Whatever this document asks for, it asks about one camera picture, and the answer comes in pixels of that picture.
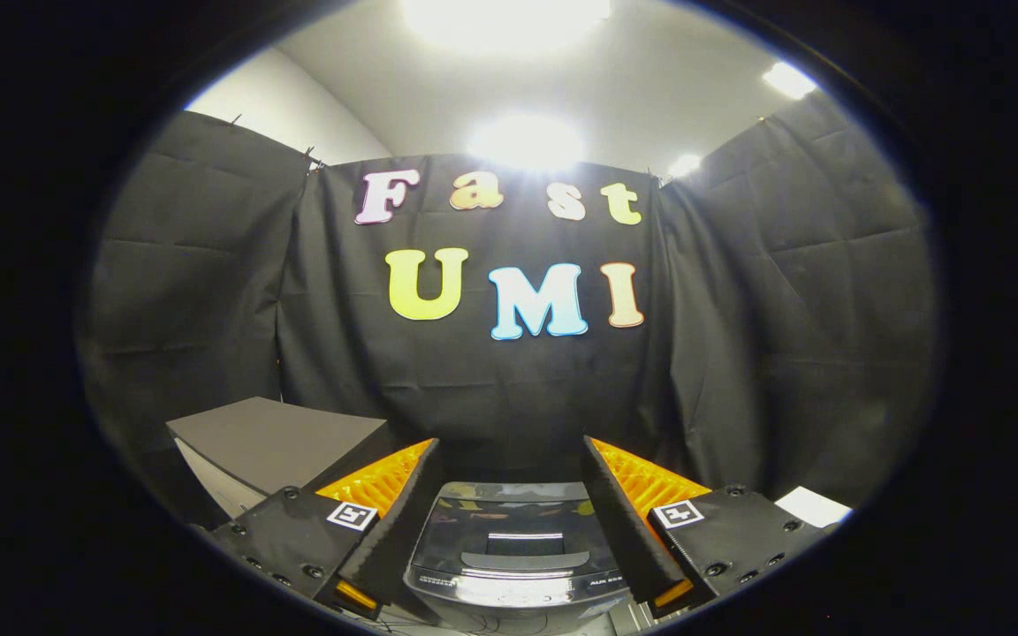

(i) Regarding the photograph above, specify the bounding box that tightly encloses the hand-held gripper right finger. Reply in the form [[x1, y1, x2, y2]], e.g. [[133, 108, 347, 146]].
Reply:
[[581, 435, 824, 619]]

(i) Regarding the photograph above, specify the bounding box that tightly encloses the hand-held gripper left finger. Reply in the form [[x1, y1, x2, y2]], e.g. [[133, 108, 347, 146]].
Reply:
[[209, 437, 444, 619]]

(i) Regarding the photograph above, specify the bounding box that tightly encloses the dark washing machine lid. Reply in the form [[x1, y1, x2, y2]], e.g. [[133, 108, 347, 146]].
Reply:
[[407, 481, 623, 586]]

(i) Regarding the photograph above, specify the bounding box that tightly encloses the grey washing machine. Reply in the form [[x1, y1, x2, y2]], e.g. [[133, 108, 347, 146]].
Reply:
[[401, 480, 635, 633]]

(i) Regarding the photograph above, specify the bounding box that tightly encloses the grey box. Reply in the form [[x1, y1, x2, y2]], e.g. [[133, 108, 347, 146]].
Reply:
[[166, 396, 399, 522]]

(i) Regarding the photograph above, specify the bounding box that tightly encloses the black backdrop cloth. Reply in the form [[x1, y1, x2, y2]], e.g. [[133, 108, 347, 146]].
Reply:
[[76, 88, 943, 531]]

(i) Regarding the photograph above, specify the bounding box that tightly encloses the white sheet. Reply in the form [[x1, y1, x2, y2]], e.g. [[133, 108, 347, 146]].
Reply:
[[774, 486, 853, 529]]

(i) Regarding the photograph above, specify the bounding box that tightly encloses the large ceiling light panel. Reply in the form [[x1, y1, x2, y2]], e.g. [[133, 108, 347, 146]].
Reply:
[[401, 0, 613, 54]]

